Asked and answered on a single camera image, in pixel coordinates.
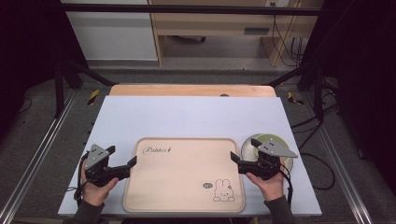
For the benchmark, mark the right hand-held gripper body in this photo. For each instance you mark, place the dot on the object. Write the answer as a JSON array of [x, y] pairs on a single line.
[[264, 166]]

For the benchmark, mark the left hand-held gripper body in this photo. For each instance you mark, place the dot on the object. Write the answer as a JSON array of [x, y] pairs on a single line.
[[97, 169]]

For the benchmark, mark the green round plate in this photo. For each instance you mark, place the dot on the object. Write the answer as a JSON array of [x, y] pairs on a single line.
[[285, 144]]

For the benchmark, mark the beige tray with rabbit print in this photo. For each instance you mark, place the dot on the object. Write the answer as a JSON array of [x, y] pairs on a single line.
[[183, 177]]

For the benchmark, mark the person's right hand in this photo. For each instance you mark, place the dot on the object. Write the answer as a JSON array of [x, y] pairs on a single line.
[[271, 188]]

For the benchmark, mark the person's left hand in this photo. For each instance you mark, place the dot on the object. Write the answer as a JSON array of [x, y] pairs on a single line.
[[96, 193]]

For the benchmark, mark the white table cover board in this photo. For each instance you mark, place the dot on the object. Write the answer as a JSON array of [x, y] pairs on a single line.
[[186, 118]]

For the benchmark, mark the wooden table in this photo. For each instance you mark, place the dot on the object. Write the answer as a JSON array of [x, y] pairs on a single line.
[[186, 90]]

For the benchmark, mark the white cabinet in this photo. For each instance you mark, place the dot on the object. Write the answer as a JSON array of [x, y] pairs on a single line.
[[112, 37]]

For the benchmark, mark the light wooden desk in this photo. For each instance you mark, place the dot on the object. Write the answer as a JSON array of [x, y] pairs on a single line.
[[218, 22]]

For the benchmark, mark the black curtain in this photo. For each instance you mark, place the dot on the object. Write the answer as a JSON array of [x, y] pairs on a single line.
[[364, 62], [28, 46]]

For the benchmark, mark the metal floor rail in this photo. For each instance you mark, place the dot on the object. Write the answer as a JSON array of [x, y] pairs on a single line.
[[34, 158], [342, 177]]

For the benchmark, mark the black frame stand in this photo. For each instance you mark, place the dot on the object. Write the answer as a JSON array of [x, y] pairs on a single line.
[[318, 93], [59, 90]]

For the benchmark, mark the white wall outlet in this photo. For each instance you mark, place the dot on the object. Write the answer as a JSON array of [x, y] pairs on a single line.
[[277, 2]]

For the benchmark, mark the black horizontal frame bar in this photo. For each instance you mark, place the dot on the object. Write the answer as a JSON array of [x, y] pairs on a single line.
[[186, 9]]

